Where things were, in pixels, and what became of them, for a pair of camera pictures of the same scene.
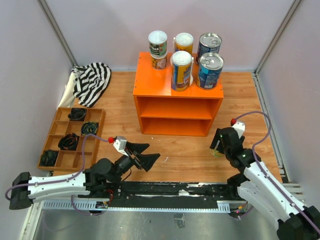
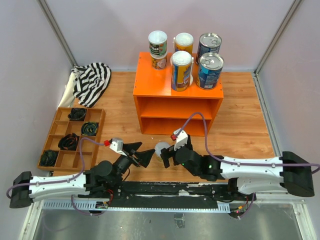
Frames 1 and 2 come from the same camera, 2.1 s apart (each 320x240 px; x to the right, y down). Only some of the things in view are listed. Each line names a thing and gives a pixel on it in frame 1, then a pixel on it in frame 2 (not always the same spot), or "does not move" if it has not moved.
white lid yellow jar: [216, 153] -> [159, 146]
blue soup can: [211, 65] does not move
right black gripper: [216, 139] -> [167, 153]
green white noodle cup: [158, 43] does not move
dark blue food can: [208, 42] does not move
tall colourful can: [182, 70] does not move
